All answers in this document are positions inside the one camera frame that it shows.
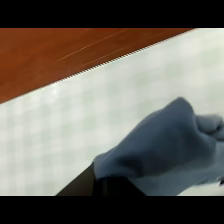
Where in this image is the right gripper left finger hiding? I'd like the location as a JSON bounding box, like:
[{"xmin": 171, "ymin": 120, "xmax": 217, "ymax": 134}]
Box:
[{"xmin": 55, "ymin": 162, "xmax": 102, "ymax": 197}]

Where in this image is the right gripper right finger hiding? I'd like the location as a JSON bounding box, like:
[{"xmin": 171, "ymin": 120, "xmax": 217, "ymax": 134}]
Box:
[{"xmin": 99, "ymin": 175, "xmax": 148, "ymax": 197}]

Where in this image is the blue shirt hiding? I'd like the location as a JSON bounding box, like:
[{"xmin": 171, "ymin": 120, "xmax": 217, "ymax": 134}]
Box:
[{"xmin": 92, "ymin": 96, "xmax": 224, "ymax": 197}]

